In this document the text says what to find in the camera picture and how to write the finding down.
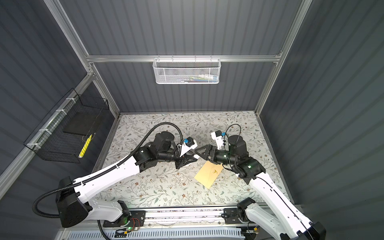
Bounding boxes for left black corrugated cable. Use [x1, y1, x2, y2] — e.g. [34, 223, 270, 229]
[31, 121, 184, 240]

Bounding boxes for tan kraft envelope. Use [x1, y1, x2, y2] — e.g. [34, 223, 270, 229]
[195, 162, 224, 189]

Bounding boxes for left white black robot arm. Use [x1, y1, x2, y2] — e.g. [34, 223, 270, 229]
[56, 132, 198, 228]

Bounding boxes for yellow marker pen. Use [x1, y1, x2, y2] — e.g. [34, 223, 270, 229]
[78, 135, 93, 159]

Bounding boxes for pens in white basket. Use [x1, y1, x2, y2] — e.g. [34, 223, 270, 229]
[178, 74, 219, 84]

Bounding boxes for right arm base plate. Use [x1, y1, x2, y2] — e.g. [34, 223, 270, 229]
[222, 207, 266, 225]

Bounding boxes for white wire basket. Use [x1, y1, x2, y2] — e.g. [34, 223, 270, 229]
[153, 59, 222, 85]

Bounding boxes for black foam pad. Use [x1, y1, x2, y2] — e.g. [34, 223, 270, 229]
[63, 113, 104, 136]

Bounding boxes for black wire basket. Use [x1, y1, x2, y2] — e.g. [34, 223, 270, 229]
[24, 89, 110, 164]

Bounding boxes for aluminium mounting rail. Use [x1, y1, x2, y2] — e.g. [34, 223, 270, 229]
[61, 204, 307, 232]

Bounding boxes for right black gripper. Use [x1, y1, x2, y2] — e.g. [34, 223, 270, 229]
[195, 144, 237, 166]

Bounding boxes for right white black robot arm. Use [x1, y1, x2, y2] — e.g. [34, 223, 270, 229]
[194, 135, 326, 240]

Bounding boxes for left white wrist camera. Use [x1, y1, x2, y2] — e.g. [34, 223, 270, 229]
[177, 137, 198, 157]

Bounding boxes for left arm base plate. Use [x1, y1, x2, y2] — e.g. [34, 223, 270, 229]
[103, 211, 147, 228]

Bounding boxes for white ventilated cable duct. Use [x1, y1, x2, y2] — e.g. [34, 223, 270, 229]
[67, 227, 245, 240]

